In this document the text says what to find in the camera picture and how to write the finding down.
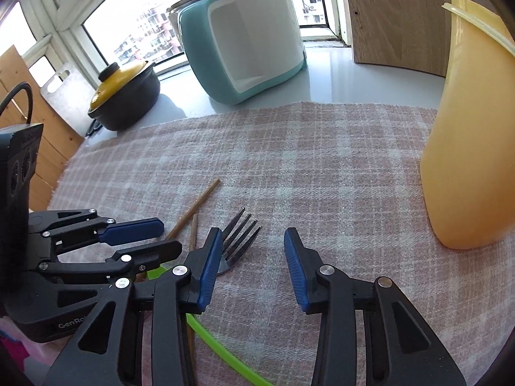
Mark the person's pink clothing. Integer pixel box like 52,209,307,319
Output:
0,316,71,375

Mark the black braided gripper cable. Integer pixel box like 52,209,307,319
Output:
0,81,34,126

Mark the black clay pot yellow lid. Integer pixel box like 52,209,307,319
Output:
88,60,162,132

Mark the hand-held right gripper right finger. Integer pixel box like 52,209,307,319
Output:
283,227,467,386

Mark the large light wooden board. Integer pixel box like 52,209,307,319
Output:
340,0,471,78

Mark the green plastic tube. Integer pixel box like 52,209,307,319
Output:
145,266,273,386

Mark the wooden slat board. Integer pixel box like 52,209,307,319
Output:
0,45,85,212

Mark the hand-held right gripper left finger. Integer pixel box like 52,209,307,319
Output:
42,227,224,386

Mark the silver metal fork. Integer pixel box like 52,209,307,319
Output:
216,207,262,276

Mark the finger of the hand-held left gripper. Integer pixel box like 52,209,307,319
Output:
38,240,183,287
30,208,165,251

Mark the pink plaid cloth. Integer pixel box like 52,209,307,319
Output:
48,101,515,386

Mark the yellow plastic container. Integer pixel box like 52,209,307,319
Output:
419,0,515,250

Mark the white window frame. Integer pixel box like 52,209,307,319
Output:
0,0,355,78

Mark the teal and white electric pot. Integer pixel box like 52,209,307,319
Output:
166,0,309,106

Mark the white cutting board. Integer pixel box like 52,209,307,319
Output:
39,66,99,138

